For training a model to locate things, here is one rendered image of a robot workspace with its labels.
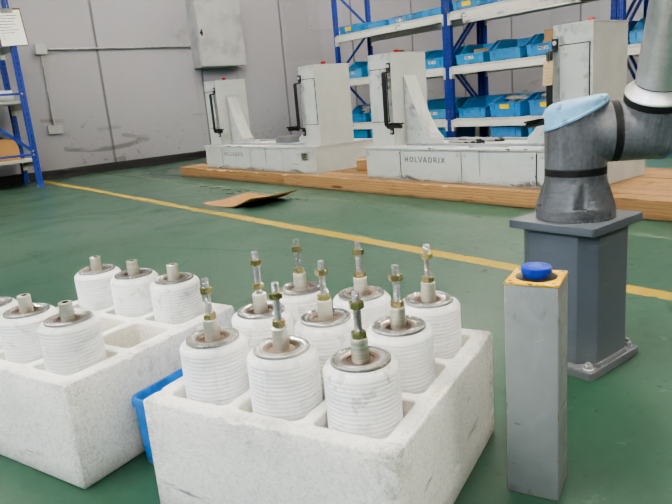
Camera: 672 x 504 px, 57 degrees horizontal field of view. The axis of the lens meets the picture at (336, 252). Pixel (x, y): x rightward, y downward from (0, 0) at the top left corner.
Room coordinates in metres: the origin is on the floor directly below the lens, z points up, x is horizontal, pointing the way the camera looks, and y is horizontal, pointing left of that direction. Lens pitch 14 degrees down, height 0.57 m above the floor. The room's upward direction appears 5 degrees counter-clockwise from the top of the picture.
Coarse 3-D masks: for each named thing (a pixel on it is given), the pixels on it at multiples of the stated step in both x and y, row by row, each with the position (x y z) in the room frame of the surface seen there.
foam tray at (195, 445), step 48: (480, 336) 0.93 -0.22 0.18; (432, 384) 0.78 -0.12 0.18; (480, 384) 0.88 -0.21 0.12; (192, 432) 0.76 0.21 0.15; (240, 432) 0.72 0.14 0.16; (288, 432) 0.68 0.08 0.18; (336, 432) 0.67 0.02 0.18; (432, 432) 0.70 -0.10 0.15; (480, 432) 0.88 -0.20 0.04; (192, 480) 0.77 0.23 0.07; (240, 480) 0.73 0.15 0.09; (288, 480) 0.69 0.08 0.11; (336, 480) 0.65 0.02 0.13; (384, 480) 0.62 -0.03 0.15; (432, 480) 0.70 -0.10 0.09
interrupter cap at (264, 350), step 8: (296, 336) 0.80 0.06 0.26; (256, 344) 0.79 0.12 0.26; (264, 344) 0.79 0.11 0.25; (272, 344) 0.79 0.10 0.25; (296, 344) 0.78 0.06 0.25; (304, 344) 0.78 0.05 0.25; (256, 352) 0.76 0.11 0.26; (264, 352) 0.76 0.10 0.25; (272, 352) 0.76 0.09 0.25; (280, 352) 0.76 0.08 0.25; (288, 352) 0.75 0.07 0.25; (296, 352) 0.75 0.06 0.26; (304, 352) 0.75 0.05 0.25
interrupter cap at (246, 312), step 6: (246, 306) 0.96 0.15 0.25; (252, 306) 0.96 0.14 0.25; (270, 306) 0.95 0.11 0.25; (282, 306) 0.94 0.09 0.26; (240, 312) 0.93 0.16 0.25; (246, 312) 0.93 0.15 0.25; (252, 312) 0.93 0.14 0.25; (270, 312) 0.92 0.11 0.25; (282, 312) 0.92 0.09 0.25; (246, 318) 0.90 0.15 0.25; (252, 318) 0.90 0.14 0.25; (258, 318) 0.90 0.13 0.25; (264, 318) 0.90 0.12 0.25
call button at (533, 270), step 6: (528, 264) 0.80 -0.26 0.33; (534, 264) 0.80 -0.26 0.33; (540, 264) 0.80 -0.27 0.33; (546, 264) 0.80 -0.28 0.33; (522, 270) 0.79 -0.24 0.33; (528, 270) 0.78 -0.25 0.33; (534, 270) 0.78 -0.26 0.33; (540, 270) 0.78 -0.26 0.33; (546, 270) 0.78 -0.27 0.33; (528, 276) 0.79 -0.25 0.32; (534, 276) 0.78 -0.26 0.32; (540, 276) 0.78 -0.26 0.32; (546, 276) 0.78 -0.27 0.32
